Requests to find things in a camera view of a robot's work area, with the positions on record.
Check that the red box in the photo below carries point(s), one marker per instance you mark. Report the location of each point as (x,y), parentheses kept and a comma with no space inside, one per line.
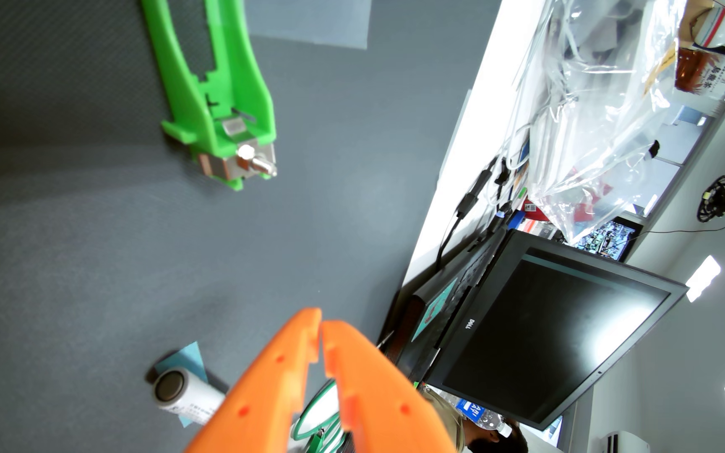
(533,209)

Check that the green battery holder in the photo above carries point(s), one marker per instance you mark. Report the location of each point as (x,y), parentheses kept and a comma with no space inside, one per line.
(260,119)

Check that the translucent tape strip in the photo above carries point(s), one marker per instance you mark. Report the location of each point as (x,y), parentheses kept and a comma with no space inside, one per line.
(312,22)

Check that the small lit display screen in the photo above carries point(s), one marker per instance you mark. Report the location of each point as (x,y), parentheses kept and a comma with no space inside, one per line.
(608,239)

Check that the small black clip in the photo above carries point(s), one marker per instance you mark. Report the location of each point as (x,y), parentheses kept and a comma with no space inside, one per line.
(653,149)

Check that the dark grey table mat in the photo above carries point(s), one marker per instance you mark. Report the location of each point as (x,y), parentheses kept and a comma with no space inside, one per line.
(85,251)

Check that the white cylindrical battery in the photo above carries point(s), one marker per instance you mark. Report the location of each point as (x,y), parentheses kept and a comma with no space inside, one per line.
(189,397)

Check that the seated person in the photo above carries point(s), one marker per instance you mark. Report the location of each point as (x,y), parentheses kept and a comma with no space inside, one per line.
(447,415)

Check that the brown tea bottle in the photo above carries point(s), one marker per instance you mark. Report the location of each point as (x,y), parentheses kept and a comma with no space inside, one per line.
(708,75)

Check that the black Dell laptop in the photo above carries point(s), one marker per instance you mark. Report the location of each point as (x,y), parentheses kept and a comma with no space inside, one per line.
(557,327)

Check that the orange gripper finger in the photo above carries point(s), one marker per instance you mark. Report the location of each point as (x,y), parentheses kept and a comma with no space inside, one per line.
(262,390)
(381,402)

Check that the white air conditioner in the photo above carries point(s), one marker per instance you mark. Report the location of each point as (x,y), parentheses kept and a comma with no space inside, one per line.
(624,443)

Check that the blue label water bottle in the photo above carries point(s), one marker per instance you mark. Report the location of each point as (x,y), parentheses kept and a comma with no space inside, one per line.
(476,410)

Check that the clear plastic bag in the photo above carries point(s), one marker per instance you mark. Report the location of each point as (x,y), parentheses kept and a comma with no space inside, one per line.
(601,94)

